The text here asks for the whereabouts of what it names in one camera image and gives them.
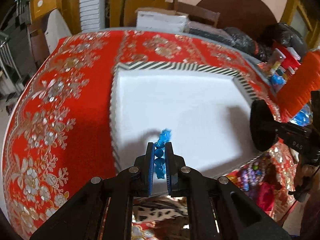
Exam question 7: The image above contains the leopard print bow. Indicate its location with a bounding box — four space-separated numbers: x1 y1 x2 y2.
132 196 188 222

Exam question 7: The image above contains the colorful bead necklace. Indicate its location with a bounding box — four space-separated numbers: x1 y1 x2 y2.
237 159 268 193

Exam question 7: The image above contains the red velvet bow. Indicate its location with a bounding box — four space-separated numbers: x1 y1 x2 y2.
255 173 282 213

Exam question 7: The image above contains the blue bead bracelet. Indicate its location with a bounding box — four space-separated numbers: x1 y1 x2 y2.
153 128 173 180

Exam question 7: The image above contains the orange plastic bottle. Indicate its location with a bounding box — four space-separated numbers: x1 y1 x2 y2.
276 50 319 122

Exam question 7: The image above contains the red floral tablecloth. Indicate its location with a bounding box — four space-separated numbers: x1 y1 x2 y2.
1 30 292 239

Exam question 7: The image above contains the clear snack jar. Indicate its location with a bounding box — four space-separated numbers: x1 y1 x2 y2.
266 48 286 76

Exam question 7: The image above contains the striped white tray box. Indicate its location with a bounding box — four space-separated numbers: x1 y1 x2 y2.
110 62 259 178

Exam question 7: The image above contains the black plastic bag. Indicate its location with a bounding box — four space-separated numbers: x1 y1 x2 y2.
224 22 308 62

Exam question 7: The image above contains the dark packaged bundle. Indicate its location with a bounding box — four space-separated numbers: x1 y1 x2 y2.
184 21 234 46

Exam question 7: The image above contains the round dark wooden tabletop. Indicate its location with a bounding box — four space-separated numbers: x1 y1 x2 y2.
197 0 277 40

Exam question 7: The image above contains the wooden slatted chair back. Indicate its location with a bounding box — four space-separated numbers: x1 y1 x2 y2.
172 0 220 28

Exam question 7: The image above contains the white ironing board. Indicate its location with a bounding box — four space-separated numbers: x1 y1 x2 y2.
44 9 72 54

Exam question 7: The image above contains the white cardboard box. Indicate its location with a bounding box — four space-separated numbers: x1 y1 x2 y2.
136 7 189 33

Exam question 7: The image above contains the white louvered panel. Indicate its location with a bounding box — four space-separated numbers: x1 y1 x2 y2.
79 0 105 32

